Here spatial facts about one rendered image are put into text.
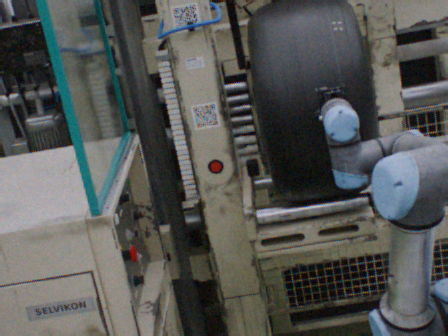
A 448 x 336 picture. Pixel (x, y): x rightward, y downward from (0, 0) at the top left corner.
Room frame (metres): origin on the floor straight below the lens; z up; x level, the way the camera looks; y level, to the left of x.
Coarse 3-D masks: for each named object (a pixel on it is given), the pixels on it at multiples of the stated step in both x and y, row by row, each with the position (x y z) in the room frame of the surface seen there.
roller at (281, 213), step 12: (300, 204) 2.33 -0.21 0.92; (312, 204) 2.32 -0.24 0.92; (324, 204) 2.31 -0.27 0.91; (336, 204) 2.31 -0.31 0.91; (348, 204) 2.30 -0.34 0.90; (360, 204) 2.30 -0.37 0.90; (264, 216) 2.33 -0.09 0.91; (276, 216) 2.32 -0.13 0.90; (288, 216) 2.32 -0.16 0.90; (300, 216) 2.32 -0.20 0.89
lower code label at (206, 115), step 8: (200, 104) 2.41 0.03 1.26; (208, 104) 2.41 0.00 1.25; (216, 104) 2.41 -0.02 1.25; (192, 112) 2.41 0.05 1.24; (200, 112) 2.41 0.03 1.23; (208, 112) 2.41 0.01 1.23; (216, 112) 2.41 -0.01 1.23; (200, 120) 2.41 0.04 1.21; (208, 120) 2.41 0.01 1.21; (216, 120) 2.41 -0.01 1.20; (200, 128) 2.41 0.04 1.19
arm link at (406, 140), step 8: (384, 136) 1.88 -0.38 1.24; (392, 136) 1.87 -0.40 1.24; (400, 136) 1.84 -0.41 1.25; (408, 136) 1.81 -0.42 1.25; (416, 136) 1.78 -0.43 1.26; (424, 136) 1.75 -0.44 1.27; (384, 144) 1.85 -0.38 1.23; (392, 144) 1.84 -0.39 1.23; (400, 144) 1.80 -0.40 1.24; (408, 144) 1.76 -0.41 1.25; (416, 144) 1.72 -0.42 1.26; (424, 144) 1.69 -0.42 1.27; (432, 144) 1.66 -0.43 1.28; (384, 152) 1.84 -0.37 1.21; (392, 152) 1.83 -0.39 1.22
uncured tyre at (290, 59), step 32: (288, 0) 2.48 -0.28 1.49; (320, 0) 2.41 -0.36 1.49; (256, 32) 2.36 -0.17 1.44; (288, 32) 2.30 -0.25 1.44; (320, 32) 2.28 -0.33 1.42; (352, 32) 2.28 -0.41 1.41; (256, 64) 2.29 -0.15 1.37; (288, 64) 2.23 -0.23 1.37; (320, 64) 2.22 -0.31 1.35; (352, 64) 2.21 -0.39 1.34; (256, 96) 2.28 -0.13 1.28; (288, 96) 2.19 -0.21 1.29; (352, 96) 2.18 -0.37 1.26; (288, 128) 2.18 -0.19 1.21; (320, 128) 2.17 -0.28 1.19; (288, 160) 2.19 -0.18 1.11; (320, 160) 2.19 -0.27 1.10; (288, 192) 2.27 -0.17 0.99; (320, 192) 2.27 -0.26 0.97; (352, 192) 2.30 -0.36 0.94
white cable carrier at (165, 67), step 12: (168, 60) 2.47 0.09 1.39; (168, 72) 2.43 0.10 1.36; (168, 84) 2.43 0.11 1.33; (168, 96) 2.43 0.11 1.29; (168, 108) 2.43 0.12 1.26; (180, 120) 2.43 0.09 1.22; (180, 132) 2.43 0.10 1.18; (180, 144) 2.43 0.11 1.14; (180, 156) 2.43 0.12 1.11; (180, 168) 2.43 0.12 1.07; (192, 168) 2.45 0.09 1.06; (192, 180) 2.43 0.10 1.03; (192, 192) 2.43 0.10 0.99
